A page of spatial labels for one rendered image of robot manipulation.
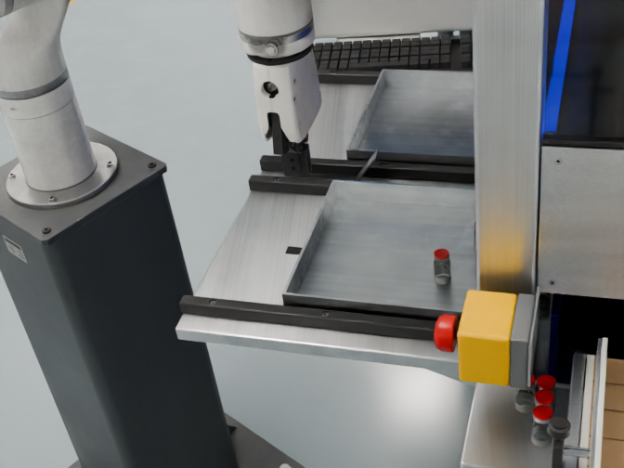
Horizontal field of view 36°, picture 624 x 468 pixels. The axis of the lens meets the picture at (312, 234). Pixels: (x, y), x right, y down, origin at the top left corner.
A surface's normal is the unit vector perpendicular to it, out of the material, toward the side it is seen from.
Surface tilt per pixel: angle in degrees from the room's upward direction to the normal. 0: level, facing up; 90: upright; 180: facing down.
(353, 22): 90
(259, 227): 0
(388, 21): 90
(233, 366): 0
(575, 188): 90
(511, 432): 0
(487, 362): 90
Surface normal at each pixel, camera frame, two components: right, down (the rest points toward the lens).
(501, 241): -0.27, 0.62
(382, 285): -0.12, -0.79
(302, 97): 0.96, 0.07
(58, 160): 0.39, 0.52
